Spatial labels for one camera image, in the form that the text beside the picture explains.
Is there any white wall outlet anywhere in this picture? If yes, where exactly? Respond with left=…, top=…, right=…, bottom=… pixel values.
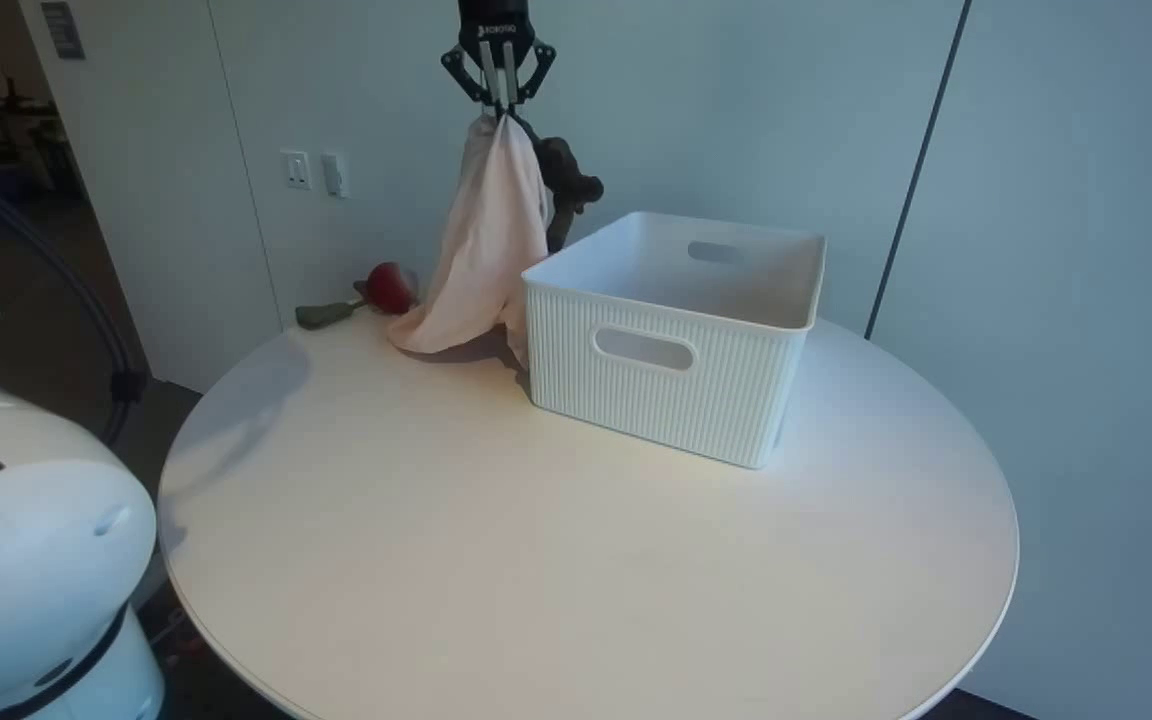
left=280, top=150, right=318, bottom=198
left=318, top=150, right=350, bottom=205

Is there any grey wall sign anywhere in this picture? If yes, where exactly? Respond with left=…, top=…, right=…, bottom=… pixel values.
left=36, top=0, right=90, bottom=65

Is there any pink cloth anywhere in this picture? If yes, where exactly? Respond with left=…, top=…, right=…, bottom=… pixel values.
left=382, top=108, right=556, bottom=363

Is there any brown plush toy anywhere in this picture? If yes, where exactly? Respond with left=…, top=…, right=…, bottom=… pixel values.
left=532, top=133, right=606, bottom=258

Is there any white ribbed storage container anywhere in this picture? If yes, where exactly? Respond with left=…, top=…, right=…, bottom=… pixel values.
left=516, top=208, right=826, bottom=471

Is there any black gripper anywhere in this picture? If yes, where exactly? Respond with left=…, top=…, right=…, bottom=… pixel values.
left=436, top=0, right=558, bottom=124

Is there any black curved floor cable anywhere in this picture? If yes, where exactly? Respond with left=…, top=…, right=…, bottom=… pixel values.
left=0, top=133, right=154, bottom=448

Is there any red and white radish toy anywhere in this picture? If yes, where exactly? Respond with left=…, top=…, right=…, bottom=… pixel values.
left=292, top=261, right=421, bottom=331

